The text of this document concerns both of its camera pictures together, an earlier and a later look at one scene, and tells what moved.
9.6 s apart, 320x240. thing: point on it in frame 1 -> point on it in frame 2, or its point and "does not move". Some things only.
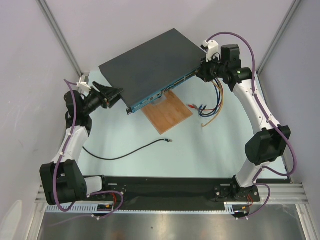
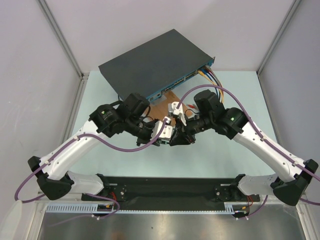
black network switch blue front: (153, 68) does not move
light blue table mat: (211, 141) does not move
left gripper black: (108, 96) -> (149, 136)
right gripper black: (204, 70) -> (183, 133)
